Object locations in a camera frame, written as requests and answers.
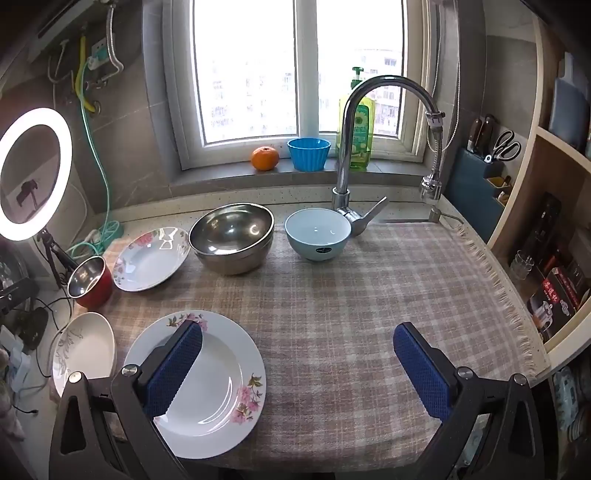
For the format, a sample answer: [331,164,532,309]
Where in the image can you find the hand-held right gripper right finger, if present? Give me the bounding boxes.
[392,322,548,480]

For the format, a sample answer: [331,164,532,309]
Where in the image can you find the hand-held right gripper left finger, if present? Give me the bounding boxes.
[48,319,204,480]

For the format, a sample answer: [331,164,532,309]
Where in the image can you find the white plate with pink blossoms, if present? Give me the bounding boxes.
[123,310,267,460]

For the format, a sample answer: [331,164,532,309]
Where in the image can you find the white plate with grey leaves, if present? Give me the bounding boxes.
[51,312,117,400]

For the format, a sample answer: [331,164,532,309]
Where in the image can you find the white plate with pink rose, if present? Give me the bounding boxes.
[112,227,192,293]

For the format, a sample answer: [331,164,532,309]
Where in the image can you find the large stainless steel bowl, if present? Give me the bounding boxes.
[188,203,275,276]

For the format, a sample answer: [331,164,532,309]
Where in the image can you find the light blue ceramic bowl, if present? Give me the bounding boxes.
[284,208,353,262]

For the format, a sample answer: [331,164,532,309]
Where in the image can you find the pink plaid tablecloth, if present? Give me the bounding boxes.
[99,220,552,462]

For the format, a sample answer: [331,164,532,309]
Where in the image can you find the small red bowl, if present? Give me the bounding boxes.
[67,256,114,309]

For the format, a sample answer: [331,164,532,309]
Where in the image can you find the glass cup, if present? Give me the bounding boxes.
[510,249,535,280]

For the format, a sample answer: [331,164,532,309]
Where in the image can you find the black stand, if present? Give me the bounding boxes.
[0,279,49,352]

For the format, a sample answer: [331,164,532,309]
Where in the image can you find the red box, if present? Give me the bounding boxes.
[526,265,578,342]

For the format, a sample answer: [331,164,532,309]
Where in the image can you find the black tripod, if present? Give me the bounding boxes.
[34,228,79,289]

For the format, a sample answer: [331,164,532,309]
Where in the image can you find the blue knife holder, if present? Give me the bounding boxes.
[447,147,513,232]

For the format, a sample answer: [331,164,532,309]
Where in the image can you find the teal power strip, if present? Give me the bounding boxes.
[69,99,124,256]

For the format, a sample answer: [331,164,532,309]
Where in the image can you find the chrome faucet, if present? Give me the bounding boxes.
[332,75,446,237]

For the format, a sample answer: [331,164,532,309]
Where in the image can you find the orange tangerine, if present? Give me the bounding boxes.
[251,146,280,172]

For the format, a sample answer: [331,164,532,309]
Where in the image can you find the scissors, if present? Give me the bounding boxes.
[484,130,522,163]

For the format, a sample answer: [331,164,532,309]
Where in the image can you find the blue ribbed cup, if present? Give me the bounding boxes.
[287,137,332,172]

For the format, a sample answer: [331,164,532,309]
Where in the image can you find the green dish soap bottle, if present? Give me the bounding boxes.
[336,67,377,169]

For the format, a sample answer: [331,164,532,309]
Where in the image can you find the wooden shelf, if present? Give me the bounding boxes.
[487,18,591,370]

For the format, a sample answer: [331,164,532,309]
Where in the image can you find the blue cutting board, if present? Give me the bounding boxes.
[549,53,591,148]

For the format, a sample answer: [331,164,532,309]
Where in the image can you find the white window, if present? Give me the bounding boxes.
[161,0,437,169]

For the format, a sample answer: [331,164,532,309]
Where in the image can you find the brown-handled knife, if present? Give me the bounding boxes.
[478,115,497,155]
[467,117,483,153]

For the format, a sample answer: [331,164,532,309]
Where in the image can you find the white ring light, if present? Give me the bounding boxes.
[0,107,74,241]

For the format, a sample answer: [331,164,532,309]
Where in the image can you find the yellow hose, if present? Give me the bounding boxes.
[74,34,100,114]

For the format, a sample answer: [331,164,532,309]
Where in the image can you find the white wall socket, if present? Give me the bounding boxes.
[88,39,116,70]

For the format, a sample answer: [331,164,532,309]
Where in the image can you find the metal flexible hose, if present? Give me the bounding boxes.
[105,4,125,75]

